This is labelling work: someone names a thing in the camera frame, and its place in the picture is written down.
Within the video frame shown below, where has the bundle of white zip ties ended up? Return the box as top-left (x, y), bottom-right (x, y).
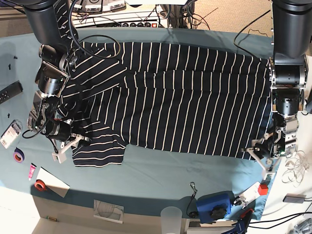
top-left (282, 150), bottom-right (312, 188)

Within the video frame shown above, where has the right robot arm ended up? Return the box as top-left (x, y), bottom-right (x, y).
top-left (21, 0), bottom-right (89, 163)

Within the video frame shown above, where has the small red cube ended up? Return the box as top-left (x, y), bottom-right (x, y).
top-left (258, 184), bottom-right (269, 196)

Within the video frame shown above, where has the printed diagram paper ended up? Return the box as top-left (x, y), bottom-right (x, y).
top-left (93, 200), bottom-right (124, 224)

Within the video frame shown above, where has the blue red bar clamp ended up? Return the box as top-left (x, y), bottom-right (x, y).
top-left (222, 208), bottom-right (254, 234)

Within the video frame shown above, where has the silver carabiner with cord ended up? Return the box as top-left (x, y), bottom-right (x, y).
top-left (186, 182), bottom-right (198, 218)

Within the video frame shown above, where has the translucent plastic cup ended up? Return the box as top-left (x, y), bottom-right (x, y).
top-left (160, 206), bottom-right (182, 234)

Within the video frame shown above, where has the purple tape roll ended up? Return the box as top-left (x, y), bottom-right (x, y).
top-left (13, 148), bottom-right (25, 163)

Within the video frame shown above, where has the navy white striped t-shirt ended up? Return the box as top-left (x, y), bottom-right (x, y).
top-left (52, 0), bottom-right (275, 169)

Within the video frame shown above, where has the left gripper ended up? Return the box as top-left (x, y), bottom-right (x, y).
top-left (241, 133), bottom-right (284, 180)

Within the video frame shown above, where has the teal table cloth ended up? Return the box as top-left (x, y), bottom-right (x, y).
top-left (0, 28), bottom-right (262, 216)

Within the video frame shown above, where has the white paper sheet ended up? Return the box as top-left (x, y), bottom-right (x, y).
top-left (37, 167), bottom-right (70, 198)

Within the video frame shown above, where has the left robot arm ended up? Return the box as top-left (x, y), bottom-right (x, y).
top-left (243, 0), bottom-right (312, 179)

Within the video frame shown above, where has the white power strip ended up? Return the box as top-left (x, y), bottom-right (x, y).
top-left (72, 11), bottom-right (169, 28)

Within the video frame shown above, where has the blue clamp with knob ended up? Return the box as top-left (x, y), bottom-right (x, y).
top-left (196, 193), bottom-right (232, 223)

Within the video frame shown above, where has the pink glue tube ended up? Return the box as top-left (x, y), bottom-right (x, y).
top-left (28, 163), bottom-right (36, 181)

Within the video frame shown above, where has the orange tape roll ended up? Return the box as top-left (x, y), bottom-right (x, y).
top-left (34, 179), bottom-right (47, 192)

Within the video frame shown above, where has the grey flat adapter box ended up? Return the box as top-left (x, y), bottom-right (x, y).
top-left (283, 194), bottom-right (305, 204)

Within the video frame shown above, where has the black remote control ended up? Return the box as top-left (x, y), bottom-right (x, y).
top-left (0, 81), bottom-right (23, 104)

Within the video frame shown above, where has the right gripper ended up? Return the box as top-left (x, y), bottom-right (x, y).
top-left (52, 133), bottom-right (90, 163)

